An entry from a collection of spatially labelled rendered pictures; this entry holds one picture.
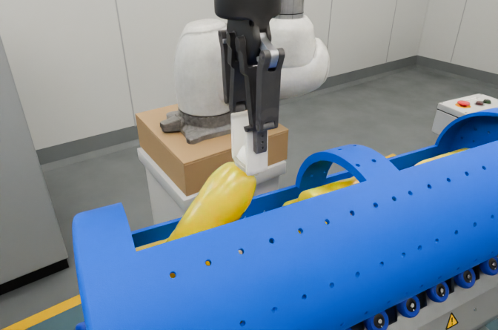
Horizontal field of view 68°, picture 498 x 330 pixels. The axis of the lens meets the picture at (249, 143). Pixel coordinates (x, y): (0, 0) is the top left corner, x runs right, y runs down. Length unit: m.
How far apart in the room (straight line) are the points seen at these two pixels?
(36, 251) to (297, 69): 1.65
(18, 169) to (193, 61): 1.21
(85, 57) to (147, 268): 2.75
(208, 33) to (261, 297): 0.61
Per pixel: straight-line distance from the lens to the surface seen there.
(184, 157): 0.89
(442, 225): 0.65
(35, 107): 3.17
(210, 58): 0.89
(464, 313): 0.93
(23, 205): 2.02
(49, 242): 2.16
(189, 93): 0.93
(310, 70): 0.95
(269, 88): 0.42
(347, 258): 0.53
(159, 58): 3.32
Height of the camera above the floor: 1.54
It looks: 28 degrees down
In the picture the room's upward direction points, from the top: straight up
